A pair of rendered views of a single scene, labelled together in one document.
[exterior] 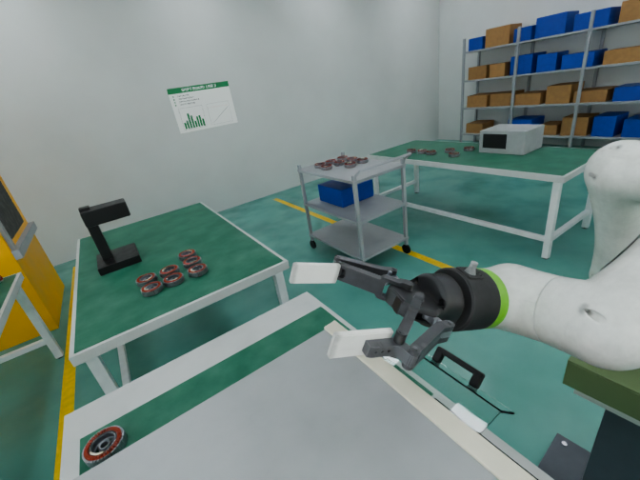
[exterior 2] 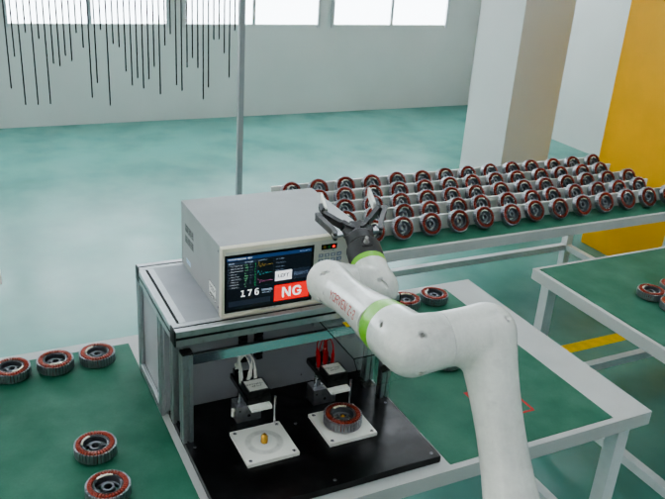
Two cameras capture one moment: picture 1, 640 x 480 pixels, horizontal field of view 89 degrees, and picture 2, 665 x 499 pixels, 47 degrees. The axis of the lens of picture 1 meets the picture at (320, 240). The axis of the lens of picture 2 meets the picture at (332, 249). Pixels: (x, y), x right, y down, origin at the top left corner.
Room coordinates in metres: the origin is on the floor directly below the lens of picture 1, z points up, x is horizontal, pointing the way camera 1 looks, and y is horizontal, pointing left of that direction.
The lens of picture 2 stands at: (0.39, -2.01, 2.13)
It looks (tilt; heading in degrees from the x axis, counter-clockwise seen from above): 23 degrees down; 93
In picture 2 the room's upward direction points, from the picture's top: 4 degrees clockwise
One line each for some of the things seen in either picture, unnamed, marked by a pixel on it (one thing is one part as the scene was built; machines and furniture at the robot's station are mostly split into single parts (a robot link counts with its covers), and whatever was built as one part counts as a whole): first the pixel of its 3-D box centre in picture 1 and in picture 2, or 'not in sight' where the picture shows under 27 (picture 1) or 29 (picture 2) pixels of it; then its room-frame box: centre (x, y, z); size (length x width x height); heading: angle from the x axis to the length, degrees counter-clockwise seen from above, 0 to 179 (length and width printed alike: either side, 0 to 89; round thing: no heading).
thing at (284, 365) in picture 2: not in sight; (272, 346); (0.13, -0.01, 0.92); 0.66 x 0.01 x 0.30; 30
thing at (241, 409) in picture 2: not in sight; (245, 408); (0.08, -0.17, 0.80); 0.08 x 0.05 x 0.06; 30
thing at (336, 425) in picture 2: not in sight; (342, 417); (0.36, -0.17, 0.80); 0.11 x 0.11 x 0.04
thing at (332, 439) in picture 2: not in sight; (341, 424); (0.36, -0.17, 0.78); 0.15 x 0.15 x 0.01; 30
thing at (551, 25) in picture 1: (556, 25); not in sight; (5.80, -4.23, 1.92); 0.42 x 0.42 x 0.28; 32
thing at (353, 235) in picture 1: (353, 206); not in sight; (3.05, -0.39, 0.51); 1.01 x 0.60 x 1.01; 30
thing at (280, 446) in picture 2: not in sight; (263, 444); (0.15, -0.29, 0.78); 0.15 x 0.15 x 0.01; 30
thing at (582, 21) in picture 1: (597, 19); not in sight; (5.34, -4.51, 1.89); 0.42 x 0.42 x 0.21; 28
